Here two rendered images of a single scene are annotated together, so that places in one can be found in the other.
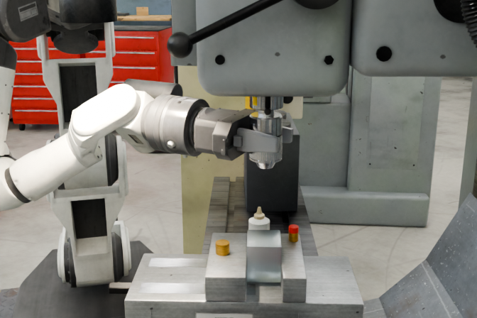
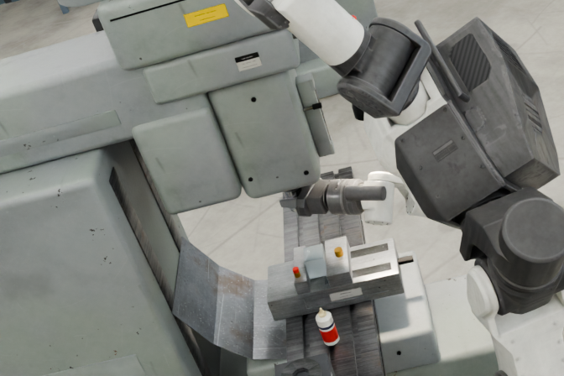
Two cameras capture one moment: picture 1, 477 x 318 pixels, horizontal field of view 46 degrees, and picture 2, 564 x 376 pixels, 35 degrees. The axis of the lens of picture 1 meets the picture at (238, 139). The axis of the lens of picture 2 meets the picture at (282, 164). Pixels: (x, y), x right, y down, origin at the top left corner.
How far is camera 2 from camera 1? 283 cm
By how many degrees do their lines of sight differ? 133
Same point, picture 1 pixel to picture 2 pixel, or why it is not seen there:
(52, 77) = not seen: hidden behind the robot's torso
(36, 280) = not seen: outside the picture
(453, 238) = (195, 318)
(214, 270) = (342, 241)
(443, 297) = (218, 314)
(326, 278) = (284, 279)
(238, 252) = (330, 257)
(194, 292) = (357, 250)
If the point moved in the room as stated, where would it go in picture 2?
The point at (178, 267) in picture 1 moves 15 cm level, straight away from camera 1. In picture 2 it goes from (371, 265) to (384, 302)
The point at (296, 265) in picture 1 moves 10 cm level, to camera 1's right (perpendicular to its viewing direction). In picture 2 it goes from (297, 254) to (261, 263)
